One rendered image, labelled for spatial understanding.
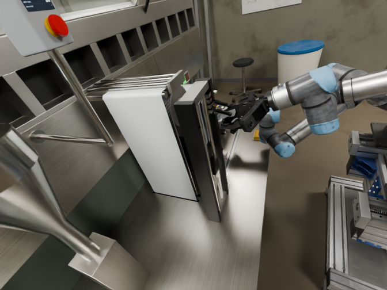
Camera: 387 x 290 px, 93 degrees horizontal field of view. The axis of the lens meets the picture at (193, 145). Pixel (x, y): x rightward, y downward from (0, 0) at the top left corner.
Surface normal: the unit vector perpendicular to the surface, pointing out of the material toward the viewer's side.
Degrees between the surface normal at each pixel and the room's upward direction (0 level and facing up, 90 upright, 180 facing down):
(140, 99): 90
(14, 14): 90
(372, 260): 0
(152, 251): 0
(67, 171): 90
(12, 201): 107
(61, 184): 90
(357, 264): 0
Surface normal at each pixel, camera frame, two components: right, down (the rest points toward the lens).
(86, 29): 0.91, 0.07
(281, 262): -0.21, -0.77
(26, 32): -0.08, 0.63
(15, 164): 0.97, -0.09
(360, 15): -0.47, 0.62
